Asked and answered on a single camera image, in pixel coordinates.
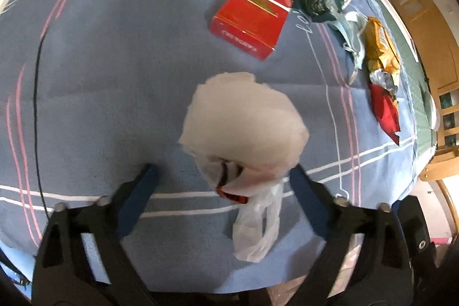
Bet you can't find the white round device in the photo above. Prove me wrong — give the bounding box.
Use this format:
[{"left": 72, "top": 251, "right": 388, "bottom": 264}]
[{"left": 419, "top": 91, "right": 437, "bottom": 131}]

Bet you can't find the blue plaid bed sheet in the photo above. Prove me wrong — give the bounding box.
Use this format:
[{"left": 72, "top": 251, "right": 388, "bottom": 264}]
[{"left": 0, "top": 0, "right": 420, "bottom": 294}]

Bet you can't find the golden snack wrapper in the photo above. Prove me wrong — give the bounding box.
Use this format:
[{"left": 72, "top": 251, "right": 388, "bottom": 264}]
[{"left": 364, "top": 16, "right": 402, "bottom": 88}]

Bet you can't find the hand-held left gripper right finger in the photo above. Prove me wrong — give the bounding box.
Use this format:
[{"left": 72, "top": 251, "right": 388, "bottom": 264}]
[{"left": 287, "top": 164, "right": 417, "bottom": 306}]

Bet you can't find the red cigarette box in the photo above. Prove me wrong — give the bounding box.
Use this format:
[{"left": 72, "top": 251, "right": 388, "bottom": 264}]
[{"left": 210, "top": 0, "right": 294, "bottom": 61}]

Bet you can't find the wooden side shelf unit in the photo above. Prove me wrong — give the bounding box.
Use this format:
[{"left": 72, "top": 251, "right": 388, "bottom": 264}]
[{"left": 385, "top": 0, "right": 459, "bottom": 181}]

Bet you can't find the white plastic bag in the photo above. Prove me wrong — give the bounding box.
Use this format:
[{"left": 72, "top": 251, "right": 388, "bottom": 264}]
[{"left": 178, "top": 72, "right": 310, "bottom": 263}]

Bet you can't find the dark green bag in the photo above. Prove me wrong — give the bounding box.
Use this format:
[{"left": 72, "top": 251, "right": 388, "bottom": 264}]
[{"left": 296, "top": 0, "right": 345, "bottom": 23}]

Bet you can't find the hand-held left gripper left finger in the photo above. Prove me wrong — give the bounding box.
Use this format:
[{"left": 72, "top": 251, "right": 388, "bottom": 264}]
[{"left": 32, "top": 163, "right": 158, "bottom": 306}]

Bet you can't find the red foil wrapper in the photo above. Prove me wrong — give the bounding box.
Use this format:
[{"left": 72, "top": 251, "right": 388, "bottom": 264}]
[{"left": 369, "top": 71, "right": 401, "bottom": 146}]

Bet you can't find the green quilted bed mat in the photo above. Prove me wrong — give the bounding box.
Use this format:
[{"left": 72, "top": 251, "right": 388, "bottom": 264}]
[{"left": 355, "top": 0, "right": 438, "bottom": 152}]

